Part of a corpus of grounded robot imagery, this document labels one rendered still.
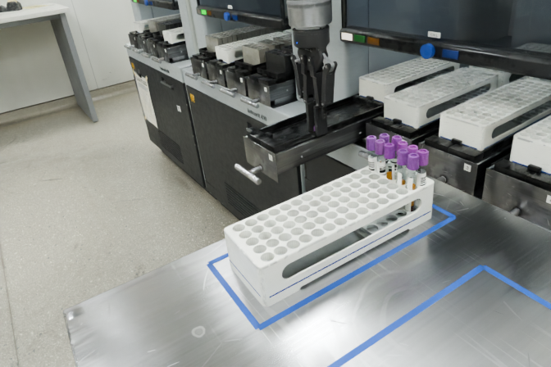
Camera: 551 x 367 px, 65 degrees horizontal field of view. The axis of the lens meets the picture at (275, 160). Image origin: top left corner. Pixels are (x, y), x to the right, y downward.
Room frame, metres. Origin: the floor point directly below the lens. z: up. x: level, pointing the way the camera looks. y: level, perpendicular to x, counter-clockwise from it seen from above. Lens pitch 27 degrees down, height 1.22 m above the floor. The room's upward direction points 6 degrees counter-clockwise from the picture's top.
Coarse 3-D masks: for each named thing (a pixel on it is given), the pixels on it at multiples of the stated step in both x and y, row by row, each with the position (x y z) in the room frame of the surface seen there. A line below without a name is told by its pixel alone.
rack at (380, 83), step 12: (420, 60) 1.19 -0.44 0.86; (432, 60) 1.19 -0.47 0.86; (372, 72) 1.13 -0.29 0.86; (384, 72) 1.12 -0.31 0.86; (396, 72) 1.11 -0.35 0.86; (408, 72) 1.11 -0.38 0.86; (420, 72) 1.08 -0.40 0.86; (432, 72) 1.11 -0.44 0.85; (444, 72) 1.18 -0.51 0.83; (360, 84) 1.09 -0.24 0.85; (372, 84) 1.06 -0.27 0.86; (384, 84) 1.02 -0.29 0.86; (396, 84) 1.03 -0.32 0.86; (408, 84) 1.16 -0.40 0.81; (372, 96) 1.05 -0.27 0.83; (384, 96) 1.02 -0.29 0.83
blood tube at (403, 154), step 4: (400, 152) 0.53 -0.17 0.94; (404, 152) 0.53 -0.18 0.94; (400, 156) 0.53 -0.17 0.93; (404, 156) 0.52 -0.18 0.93; (400, 160) 0.53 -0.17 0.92; (404, 160) 0.52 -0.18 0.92; (400, 164) 0.53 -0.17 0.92; (404, 164) 0.52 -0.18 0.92; (400, 168) 0.53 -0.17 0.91; (404, 168) 0.53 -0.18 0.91; (400, 172) 0.53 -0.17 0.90; (404, 172) 0.53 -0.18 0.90; (400, 176) 0.53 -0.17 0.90; (404, 176) 0.53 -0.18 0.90; (400, 180) 0.53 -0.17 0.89; (404, 180) 0.53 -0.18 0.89; (400, 184) 0.53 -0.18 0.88; (404, 184) 0.53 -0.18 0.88
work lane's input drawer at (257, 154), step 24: (360, 96) 1.09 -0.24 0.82; (288, 120) 0.98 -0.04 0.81; (336, 120) 0.97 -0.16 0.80; (360, 120) 0.95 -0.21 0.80; (264, 144) 0.86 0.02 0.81; (288, 144) 0.85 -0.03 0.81; (312, 144) 0.87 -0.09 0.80; (336, 144) 0.91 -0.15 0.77; (240, 168) 0.88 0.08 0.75; (264, 168) 0.86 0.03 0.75; (288, 168) 0.83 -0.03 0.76
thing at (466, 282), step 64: (448, 192) 0.59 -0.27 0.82; (192, 256) 0.50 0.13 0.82; (384, 256) 0.45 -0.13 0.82; (448, 256) 0.44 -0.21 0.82; (512, 256) 0.42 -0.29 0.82; (128, 320) 0.39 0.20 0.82; (192, 320) 0.38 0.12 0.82; (256, 320) 0.37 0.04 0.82; (320, 320) 0.36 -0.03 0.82; (384, 320) 0.35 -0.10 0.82; (448, 320) 0.34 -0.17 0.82; (512, 320) 0.33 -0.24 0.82
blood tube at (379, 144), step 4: (376, 140) 0.57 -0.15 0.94; (380, 140) 0.57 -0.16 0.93; (384, 140) 0.57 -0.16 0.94; (376, 144) 0.57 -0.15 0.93; (380, 144) 0.56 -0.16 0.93; (384, 144) 0.56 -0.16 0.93; (376, 148) 0.57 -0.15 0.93; (380, 148) 0.56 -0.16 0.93; (376, 152) 0.57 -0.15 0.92; (380, 152) 0.56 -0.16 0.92; (376, 156) 0.57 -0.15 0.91; (380, 156) 0.56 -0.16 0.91; (376, 160) 0.57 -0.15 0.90; (380, 160) 0.56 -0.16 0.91; (384, 160) 0.56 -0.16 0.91; (376, 164) 0.57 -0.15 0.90; (380, 164) 0.56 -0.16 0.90; (384, 164) 0.56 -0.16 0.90; (380, 168) 0.56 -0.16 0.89; (384, 168) 0.56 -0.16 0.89; (380, 172) 0.56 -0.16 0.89; (384, 172) 0.56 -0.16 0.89
